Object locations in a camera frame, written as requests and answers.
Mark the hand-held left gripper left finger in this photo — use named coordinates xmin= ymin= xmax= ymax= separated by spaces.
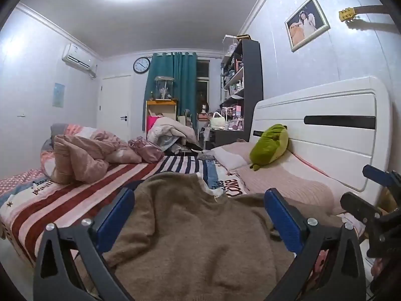
xmin=32 ymin=187 xmax=136 ymax=301

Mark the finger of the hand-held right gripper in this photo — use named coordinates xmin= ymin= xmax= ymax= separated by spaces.
xmin=340 ymin=192 xmax=383 ymax=227
xmin=362 ymin=165 xmax=401 ymax=195

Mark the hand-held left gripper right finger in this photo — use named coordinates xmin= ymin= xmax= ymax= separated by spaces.
xmin=264 ymin=188 xmax=367 ymax=301

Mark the brown knitted sweater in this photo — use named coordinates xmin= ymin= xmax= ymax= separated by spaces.
xmin=102 ymin=172 xmax=345 ymax=301

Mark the striped printed bed sheet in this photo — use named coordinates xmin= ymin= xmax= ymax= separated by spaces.
xmin=0 ymin=154 xmax=251 ymax=268

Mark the large pink pillow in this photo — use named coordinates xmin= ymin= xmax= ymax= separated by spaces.
xmin=235 ymin=151 xmax=343 ymax=216

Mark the white bed headboard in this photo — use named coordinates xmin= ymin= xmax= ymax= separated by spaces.
xmin=249 ymin=76 xmax=393 ymax=195

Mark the pink quilt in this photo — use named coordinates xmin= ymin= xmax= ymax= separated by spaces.
xmin=40 ymin=124 xmax=142 ymax=185

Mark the shiny pink cloth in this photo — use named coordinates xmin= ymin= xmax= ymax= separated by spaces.
xmin=128 ymin=137 xmax=164 ymax=164

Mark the green plush toy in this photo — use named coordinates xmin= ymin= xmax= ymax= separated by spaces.
xmin=250 ymin=124 xmax=289 ymax=172

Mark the small pink pillow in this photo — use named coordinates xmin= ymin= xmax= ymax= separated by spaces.
xmin=213 ymin=142 xmax=264 ymax=172

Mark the dark desk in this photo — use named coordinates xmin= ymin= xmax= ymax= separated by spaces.
xmin=204 ymin=127 xmax=251 ymax=151

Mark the pile of pale bedding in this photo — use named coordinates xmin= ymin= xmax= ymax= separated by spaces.
xmin=147 ymin=117 xmax=199 ymax=152

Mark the magenta bag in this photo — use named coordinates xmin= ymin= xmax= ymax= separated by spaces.
xmin=147 ymin=115 xmax=164 ymax=132

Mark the white door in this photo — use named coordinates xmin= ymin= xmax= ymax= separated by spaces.
xmin=96 ymin=74 xmax=132 ymax=140

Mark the white handbag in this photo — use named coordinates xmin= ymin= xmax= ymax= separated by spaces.
xmin=209 ymin=112 xmax=227 ymax=130

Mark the orange topped cabinet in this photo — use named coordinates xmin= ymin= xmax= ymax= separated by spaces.
xmin=146 ymin=99 xmax=179 ymax=132

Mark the clear display case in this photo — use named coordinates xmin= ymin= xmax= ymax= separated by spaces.
xmin=153 ymin=76 xmax=175 ymax=101

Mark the dark tall bookshelf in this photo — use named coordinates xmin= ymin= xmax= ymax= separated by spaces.
xmin=219 ymin=34 xmax=264 ymax=145

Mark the teal curtain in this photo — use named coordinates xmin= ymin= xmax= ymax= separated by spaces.
xmin=142 ymin=52 xmax=198 ymax=139

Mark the window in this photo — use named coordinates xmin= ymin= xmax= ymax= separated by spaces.
xmin=196 ymin=59 xmax=211 ymax=113

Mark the white air conditioner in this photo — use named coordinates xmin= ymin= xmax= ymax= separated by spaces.
xmin=62 ymin=44 xmax=98 ymax=78

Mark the light blue wall poster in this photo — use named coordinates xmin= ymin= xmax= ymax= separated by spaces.
xmin=52 ymin=83 xmax=66 ymax=108

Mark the round wall clock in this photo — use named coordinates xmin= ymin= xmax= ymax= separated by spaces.
xmin=133 ymin=57 xmax=151 ymax=74

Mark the framed wall picture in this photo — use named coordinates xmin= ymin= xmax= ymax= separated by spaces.
xmin=284 ymin=0 xmax=331 ymax=52

